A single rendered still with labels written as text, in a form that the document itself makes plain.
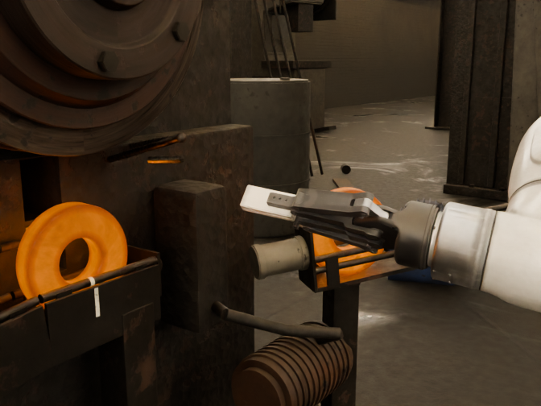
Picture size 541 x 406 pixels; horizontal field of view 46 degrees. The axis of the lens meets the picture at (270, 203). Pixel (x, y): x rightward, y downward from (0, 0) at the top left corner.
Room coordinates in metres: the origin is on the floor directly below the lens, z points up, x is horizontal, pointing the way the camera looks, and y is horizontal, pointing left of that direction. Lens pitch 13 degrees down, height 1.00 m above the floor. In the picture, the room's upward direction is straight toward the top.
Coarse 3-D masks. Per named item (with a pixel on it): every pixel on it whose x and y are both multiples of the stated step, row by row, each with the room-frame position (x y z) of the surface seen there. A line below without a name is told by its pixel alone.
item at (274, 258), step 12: (288, 240) 1.03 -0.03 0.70; (300, 240) 1.02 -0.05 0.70; (252, 252) 1.01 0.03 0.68; (264, 252) 1.00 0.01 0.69; (276, 252) 1.00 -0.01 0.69; (288, 252) 1.01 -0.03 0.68; (300, 252) 1.01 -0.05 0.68; (252, 264) 1.02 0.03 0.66; (264, 264) 0.99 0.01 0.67; (276, 264) 1.00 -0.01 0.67; (288, 264) 1.00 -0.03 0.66; (300, 264) 1.01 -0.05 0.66; (264, 276) 0.99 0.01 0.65
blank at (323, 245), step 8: (344, 192) 1.05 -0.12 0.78; (352, 192) 1.05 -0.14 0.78; (360, 192) 1.06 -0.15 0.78; (376, 200) 1.07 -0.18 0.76; (320, 240) 1.03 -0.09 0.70; (328, 240) 1.04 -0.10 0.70; (320, 248) 1.03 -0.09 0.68; (328, 248) 1.04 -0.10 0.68; (336, 248) 1.04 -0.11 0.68; (344, 248) 1.07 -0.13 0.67; (352, 256) 1.05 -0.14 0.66; (360, 256) 1.06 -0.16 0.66; (320, 264) 1.03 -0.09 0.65; (368, 264) 1.06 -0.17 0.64; (344, 272) 1.05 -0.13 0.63; (352, 272) 1.05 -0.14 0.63
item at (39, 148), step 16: (192, 32) 0.96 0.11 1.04; (192, 48) 0.96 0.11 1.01; (176, 80) 0.93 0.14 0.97; (160, 96) 0.90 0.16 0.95; (0, 112) 0.70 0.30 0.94; (144, 112) 0.88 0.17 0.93; (160, 112) 0.90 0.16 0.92; (0, 128) 0.70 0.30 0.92; (16, 128) 0.72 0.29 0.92; (32, 128) 0.74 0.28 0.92; (48, 128) 0.75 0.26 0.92; (64, 128) 0.77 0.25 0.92; (96, 128) 0.81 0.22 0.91; (112, 128) 0.83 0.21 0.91; (128, 128) 0.85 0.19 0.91; (144, 128) 0.88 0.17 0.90; (16, 144) 0.72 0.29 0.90; (32, 144) 0.73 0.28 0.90; (48, 144) 0.75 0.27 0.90; (64, 144) 0.77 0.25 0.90; (80, 144) 0.79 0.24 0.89; (96, 144) 0.81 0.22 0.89; (112, 144) 0.83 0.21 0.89
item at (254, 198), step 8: (248, 192) 0.77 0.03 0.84; (256, 192) 0.77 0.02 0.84; (264, 192) 0.77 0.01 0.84; (272, 192) 0.76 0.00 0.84; (280, 192) 0.76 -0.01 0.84; (248, 200) 0.77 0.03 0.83; (256, 200) 0.76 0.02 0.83; (264, 200) 0.76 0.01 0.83; (248, 208) 0.76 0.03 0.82; (256, 208) 0.76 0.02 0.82; (264, 208) 0.75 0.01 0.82; (272, 208) 0.75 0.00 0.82; (280, 216) 0.75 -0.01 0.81; (288, 216) 0.74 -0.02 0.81
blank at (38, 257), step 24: (48, 216) 0.78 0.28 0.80; (72, 216) 0.80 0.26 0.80; (96, 216) 0.82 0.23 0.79; (24, 240) 0.77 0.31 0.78; (48, 240) 0.77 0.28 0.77; (72, 240) 0.79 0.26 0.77; (96, 240) 0.82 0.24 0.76; (120, 240) 0.85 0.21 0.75; (24, 264) 0.75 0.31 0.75; (48, 264) 0.77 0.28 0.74; (96, 264) 0.83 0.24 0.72; (120, 264) 0.85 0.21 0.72; (24, 288) 0.76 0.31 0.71; (48, 288) 0.76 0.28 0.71
